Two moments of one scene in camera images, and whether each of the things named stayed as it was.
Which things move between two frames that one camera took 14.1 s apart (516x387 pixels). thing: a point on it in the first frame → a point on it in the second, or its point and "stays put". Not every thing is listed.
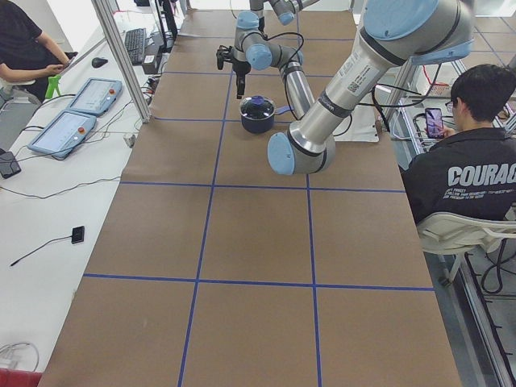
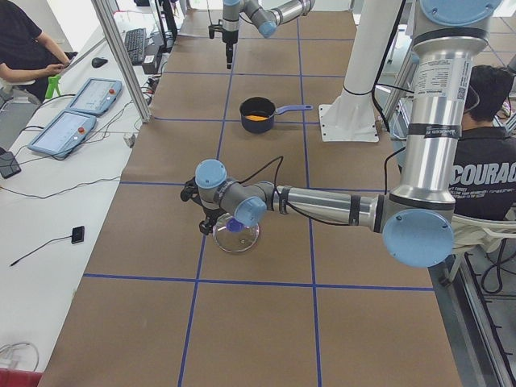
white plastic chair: x=452 y=234 stays put
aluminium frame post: x=123 y=60 stays put
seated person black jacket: x=474 y=170 stays put
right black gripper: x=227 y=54 → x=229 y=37
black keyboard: x=135 y=43 stays put
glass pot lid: x=257 y=108 → x=235 y=236
